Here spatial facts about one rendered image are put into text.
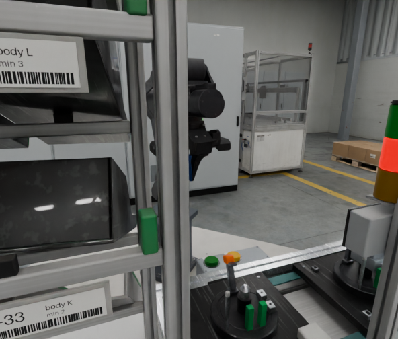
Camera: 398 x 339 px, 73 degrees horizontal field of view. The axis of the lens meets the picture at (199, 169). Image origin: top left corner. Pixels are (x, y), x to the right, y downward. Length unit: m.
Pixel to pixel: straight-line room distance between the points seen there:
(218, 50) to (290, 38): 6.58
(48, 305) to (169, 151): 0.13
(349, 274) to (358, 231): 0.31
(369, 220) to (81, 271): 0.41
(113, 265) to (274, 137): 4.74
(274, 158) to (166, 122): 4.83
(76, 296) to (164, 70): 0.16
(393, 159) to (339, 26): 11.16
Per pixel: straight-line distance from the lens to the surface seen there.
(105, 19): 0.18
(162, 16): 0.18
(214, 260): 0.80
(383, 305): 0.61
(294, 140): 5.18
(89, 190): 0.25
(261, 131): 4.73
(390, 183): 0.51
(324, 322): 0.77
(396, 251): 0.55
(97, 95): 0.30
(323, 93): 11.14
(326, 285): 0.78
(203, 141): 0.56
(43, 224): 0.26
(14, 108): 0.36
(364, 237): 0.51
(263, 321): 0.61
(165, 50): 0.18
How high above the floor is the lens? 1.43
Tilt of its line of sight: 16 degrees down
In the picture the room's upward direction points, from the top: straight up
